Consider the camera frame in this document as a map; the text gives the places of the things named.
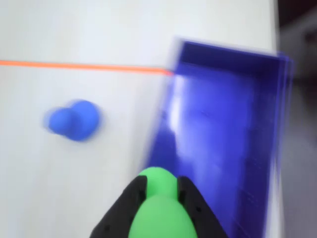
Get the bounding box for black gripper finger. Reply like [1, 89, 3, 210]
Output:
[177, 175, 230, 238]
[89, 175, 147, 238]

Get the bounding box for green rubber duck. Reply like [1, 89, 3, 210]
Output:
[128, 167, 199, 238]

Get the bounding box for blue plastic box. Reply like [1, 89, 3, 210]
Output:
[145, 37, 295, 238]

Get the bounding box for blue rubber duck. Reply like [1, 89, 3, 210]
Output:
[43, 99, 102, 142]

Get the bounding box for orange tape line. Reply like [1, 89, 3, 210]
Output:
[0, 60, 174, 76]

